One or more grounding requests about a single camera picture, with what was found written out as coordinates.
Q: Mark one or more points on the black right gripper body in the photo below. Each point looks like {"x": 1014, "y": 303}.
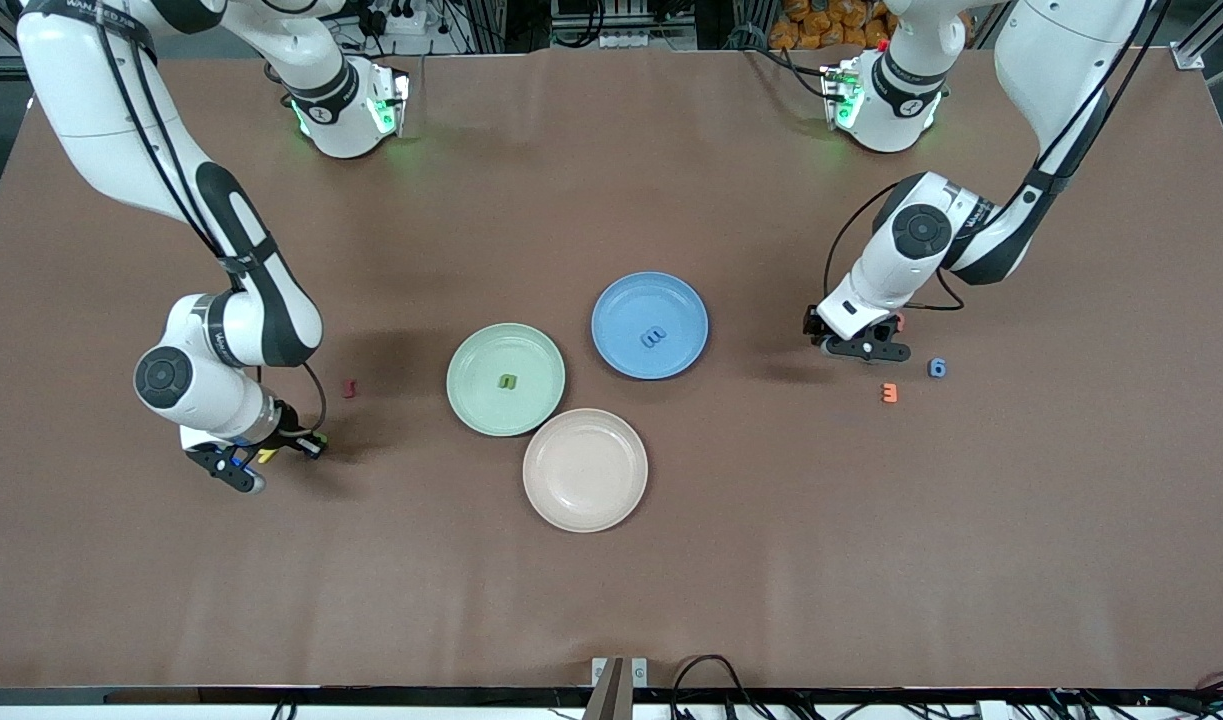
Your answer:
{"x": 289, "y": 432}

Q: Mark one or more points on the blue foam letter M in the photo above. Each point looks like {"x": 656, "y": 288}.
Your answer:
{"x": 655, "y": 339}

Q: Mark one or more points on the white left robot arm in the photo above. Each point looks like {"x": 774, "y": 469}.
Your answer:
{"x": 871, "y": 285}

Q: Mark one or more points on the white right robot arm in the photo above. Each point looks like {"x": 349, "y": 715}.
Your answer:
{"x": 211, "y": 390}

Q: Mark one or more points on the blue foam number 6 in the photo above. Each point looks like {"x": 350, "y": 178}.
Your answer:
{"x": 931, "y": 369}

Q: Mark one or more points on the blue plate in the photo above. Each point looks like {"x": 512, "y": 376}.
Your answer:
{"x": 631, "y": 300}

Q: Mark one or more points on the green plate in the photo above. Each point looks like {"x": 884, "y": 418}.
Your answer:
{"x": 531, "y": 410}

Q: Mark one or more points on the beige plate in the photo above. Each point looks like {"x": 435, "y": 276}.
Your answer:
{"x": 585, "y": 470}

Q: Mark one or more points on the bag of orange fruit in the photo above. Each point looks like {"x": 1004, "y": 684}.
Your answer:
{"x": 821, "y": 25}

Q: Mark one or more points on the matte table cover sheet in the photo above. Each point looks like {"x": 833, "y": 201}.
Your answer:
{"x": 611, "y": 600}

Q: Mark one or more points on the white power strip with plugs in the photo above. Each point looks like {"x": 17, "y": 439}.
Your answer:
{"x": 403, "y": 20}

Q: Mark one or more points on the black table edge rail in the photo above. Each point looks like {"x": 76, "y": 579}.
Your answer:
{"x": 371, "y": 695}

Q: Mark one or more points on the metal bracket with post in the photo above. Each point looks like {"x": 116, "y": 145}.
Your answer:
{"x": 639, "y": 672}

